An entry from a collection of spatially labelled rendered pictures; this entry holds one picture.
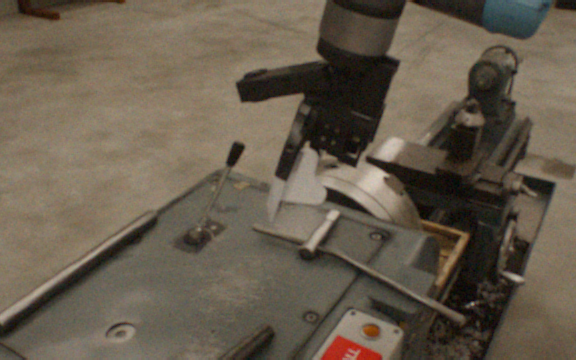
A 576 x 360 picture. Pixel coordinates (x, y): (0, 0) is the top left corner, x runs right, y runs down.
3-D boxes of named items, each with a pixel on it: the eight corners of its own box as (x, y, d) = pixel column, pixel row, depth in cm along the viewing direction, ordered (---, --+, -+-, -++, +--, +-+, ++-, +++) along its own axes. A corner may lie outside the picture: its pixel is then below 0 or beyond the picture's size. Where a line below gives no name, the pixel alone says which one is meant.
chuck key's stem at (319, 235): (329, 217, 91) (298, 256, 82) (330, 206, 89) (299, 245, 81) (341, 221, 90) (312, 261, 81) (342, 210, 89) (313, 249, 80)
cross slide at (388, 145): (504, 207, 153) (507, 193, 151) (363, 168, 173) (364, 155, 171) (517, 181, 166) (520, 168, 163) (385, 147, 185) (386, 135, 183)
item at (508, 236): (499, 296, 165) (515, 233, 153) (465, 284, 169) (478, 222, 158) (518, 250, 184) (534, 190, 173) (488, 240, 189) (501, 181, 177)
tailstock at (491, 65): (495, 146, 200) (511, 68, 186) (442, 134, 209) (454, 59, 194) (514, 117, 222) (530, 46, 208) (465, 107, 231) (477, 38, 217)
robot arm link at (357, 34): (316, -1, 52) (343, -17, 58) (305, 44, 54) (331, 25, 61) (391, 26, 50) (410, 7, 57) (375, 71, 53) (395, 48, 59)
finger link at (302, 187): (305, 240, 58) (340, 160, 58) (255, 217, 59) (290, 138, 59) (309, 239, 61) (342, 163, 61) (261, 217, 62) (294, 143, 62)
